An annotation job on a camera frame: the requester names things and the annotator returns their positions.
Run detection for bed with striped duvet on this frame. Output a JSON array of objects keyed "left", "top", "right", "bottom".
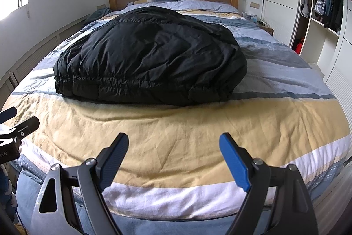
[{"left": 0, "top": 0, "right": 352, "bottom": 235}]

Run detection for white louvred door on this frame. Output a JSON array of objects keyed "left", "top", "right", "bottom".
[{"left": 324, "top": 36, "right": 352, "bottom": 121}]

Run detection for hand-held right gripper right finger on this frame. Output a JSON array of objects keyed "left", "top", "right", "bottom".
[{"left": 218, "top": 133, "right": 314, "bottom": 235}]

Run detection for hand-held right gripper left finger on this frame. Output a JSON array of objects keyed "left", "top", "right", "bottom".
[{"left": 32, "top": 133, "right": 130, "bottom": 235}]

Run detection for blue cloth beside bed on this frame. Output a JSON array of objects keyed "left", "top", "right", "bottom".
[{"left": 84, "top": 7, "right": 112, "bottom": 24}]

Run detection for red bag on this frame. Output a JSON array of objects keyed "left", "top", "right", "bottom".
[{"left": 292, "top": 36, "right": 304, "bottom": 54}]

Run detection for low panelled wall cabinet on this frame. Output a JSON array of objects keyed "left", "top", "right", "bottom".
[{"left": 0, "top": 14, "right": 90, "bottom": 112}]

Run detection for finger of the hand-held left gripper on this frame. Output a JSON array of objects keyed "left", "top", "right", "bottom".
[
  {"left": 0, "top": 107, "right": 18, "bottom": 123},
  {"left": 11, "top": 116, "right": 40, "bottom": 139}
]

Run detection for black puffer jacket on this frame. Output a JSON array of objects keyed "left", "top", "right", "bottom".
[{"left": 53, "top": 6, "right": 248, "bottom": 107}]

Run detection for person's left hand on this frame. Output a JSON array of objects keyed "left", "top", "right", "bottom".
[{"left": 0, "top": 165, "right": 18, "bottom": 217}]

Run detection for white open wardrobe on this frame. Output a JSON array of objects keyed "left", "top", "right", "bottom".
[{"left": 263, "top": 0, "right": 352, "bottom": 92}]

